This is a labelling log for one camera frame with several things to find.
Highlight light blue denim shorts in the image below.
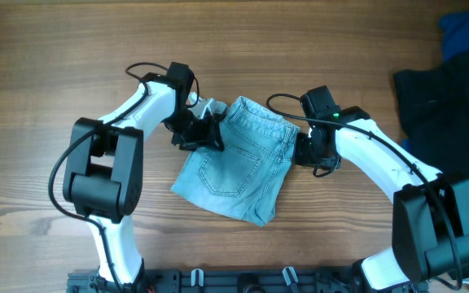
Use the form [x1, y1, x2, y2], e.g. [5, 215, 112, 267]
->
[171, 96, 300, 226]

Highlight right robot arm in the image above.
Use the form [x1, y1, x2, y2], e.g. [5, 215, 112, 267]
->
[295, 86, 469, 292]

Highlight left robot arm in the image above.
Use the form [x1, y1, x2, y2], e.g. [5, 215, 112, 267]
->
[48, 62, 227, 292]

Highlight black garment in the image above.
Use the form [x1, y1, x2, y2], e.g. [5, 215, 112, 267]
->
[392, 49, 469, 282]

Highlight dark blue garment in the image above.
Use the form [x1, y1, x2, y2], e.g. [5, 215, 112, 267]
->
[393, 11, 469, 161]

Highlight right black cable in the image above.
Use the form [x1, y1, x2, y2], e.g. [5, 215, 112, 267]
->
[265, 93, 463, 292]

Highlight black cable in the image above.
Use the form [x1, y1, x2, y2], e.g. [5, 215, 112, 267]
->
[265, 93, 463, 292]
[46, 61, 201, 292]

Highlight left black cable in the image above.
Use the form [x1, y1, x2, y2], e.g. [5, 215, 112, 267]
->
[46, 61, 201, 292]

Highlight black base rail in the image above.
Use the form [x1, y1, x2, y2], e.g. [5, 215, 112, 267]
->
[66, 266, 428, 293]

